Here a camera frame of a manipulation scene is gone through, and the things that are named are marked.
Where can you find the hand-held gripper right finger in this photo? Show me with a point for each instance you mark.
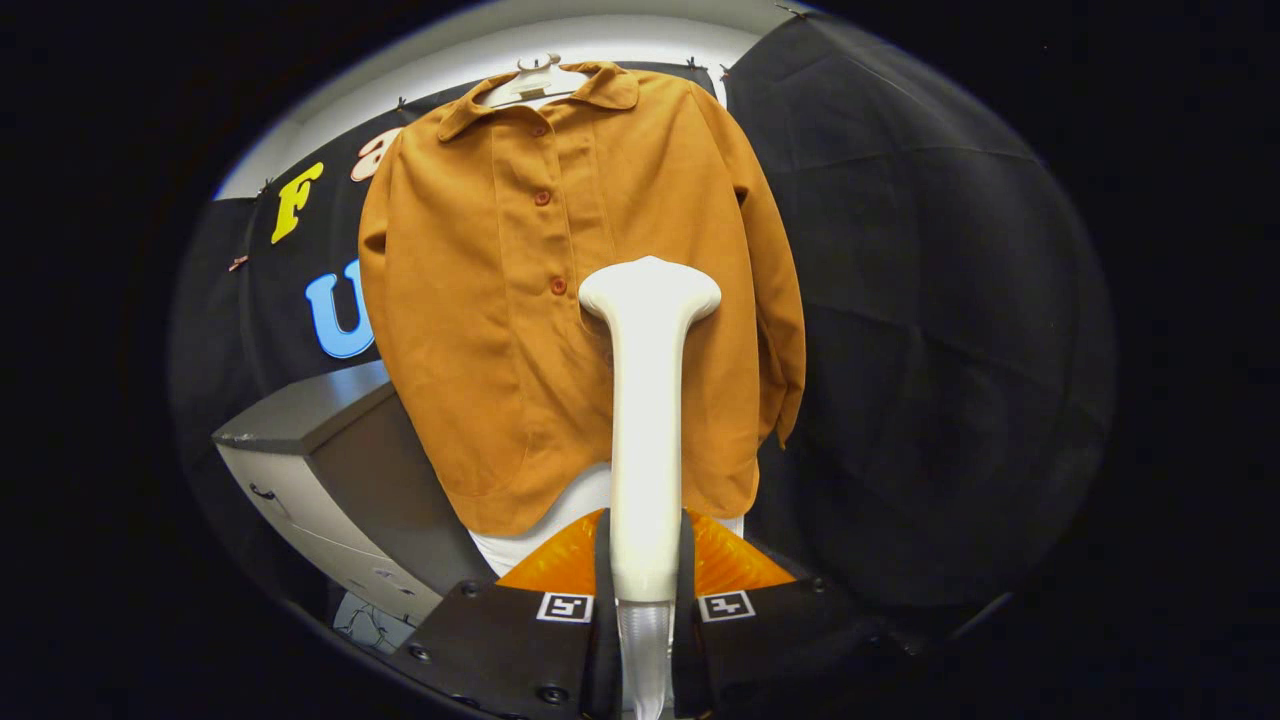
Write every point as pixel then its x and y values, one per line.
pixel 790 645

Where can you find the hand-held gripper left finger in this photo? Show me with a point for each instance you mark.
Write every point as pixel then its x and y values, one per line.
pixel 500 650

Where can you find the white garment steamer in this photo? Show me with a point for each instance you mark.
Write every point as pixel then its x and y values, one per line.
pixel 648 430

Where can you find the orange button-up shirt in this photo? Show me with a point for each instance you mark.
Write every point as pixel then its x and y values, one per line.
pixel 480 330

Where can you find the grey cabinet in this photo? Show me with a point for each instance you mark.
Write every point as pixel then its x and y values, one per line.
pixel 330 410

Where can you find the black backdrop cloth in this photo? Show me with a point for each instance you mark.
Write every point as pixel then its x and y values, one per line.
pixel 950 300

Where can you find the white mannequin torso stand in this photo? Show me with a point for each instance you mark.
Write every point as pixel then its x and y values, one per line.
pixel 535 82

